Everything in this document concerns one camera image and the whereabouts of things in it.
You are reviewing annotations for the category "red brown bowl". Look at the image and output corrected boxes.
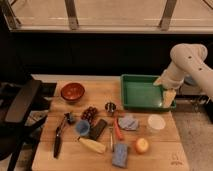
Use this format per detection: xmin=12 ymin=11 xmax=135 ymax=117
xmin=61 ymin=83 xmax=85 ymax=102

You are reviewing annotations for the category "green plastic tray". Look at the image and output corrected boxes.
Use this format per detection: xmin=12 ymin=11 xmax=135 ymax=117
xmin=121 ymin=74 xmax=176 ymax=112

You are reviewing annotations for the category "orange apple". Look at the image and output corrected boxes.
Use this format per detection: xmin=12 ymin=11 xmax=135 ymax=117
xmin=134 ymin=138 xmax=149 ymax=154

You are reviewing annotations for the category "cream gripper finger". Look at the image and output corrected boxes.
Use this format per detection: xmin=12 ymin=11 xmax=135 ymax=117
xmin=163 ymin=89 xmax=176 ymax=108

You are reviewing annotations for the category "blue paper cup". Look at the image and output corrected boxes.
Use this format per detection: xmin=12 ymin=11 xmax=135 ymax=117
xmin=75 ymin=120 xmax=90 ymax=136

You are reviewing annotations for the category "grey round bowl background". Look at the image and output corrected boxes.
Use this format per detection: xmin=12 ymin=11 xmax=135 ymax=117
xmin=184 ymin=76 xmax=197 ymax=86

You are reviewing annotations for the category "bunch of dark grapes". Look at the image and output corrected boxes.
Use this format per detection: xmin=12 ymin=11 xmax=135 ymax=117
xmin=81 ymin=107 xmax=98 ymax=123

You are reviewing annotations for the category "small metal cup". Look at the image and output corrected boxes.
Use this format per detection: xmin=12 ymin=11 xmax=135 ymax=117
xmin=105 ymin=102 xmax=116 ymax=116

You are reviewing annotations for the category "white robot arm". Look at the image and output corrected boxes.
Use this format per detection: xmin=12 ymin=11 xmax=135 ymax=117
xmin=154 ymin=43 xmax=213 ymax=108

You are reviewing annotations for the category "black rectangular block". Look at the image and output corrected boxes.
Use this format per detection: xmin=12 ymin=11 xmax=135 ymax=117
xmin=89 ymin=119 xmax=107 ymax=140

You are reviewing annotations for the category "small dark blue clip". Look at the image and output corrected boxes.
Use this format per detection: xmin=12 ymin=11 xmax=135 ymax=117
xmin=65 ymin=113 xmax=75 ymax=124

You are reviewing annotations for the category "black office chair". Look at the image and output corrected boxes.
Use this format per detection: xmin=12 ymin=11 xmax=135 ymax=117
xmin=0 ymin=79 xmax=56 ymax=171

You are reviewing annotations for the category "blue sponge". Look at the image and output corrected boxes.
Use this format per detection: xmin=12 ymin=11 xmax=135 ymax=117
xmin=112 ymin=143 xmax=128 ymax=168

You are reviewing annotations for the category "black handled peeler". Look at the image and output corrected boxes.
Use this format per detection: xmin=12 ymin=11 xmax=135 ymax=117
xmin=53 ymin=116 xmax=67 ymax=158

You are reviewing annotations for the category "orange carrot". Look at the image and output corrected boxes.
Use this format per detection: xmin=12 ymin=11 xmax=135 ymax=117
xmin=114 ymin=118 xmax=124 ymax=140

